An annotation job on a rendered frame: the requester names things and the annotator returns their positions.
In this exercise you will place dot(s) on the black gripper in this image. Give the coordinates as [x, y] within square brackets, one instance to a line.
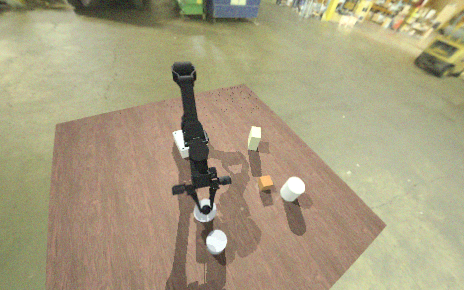
[190, 189]

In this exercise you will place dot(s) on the small orange block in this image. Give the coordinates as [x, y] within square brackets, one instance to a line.
[265, 183]

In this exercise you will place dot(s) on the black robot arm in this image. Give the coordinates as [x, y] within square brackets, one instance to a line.
[184, 74]

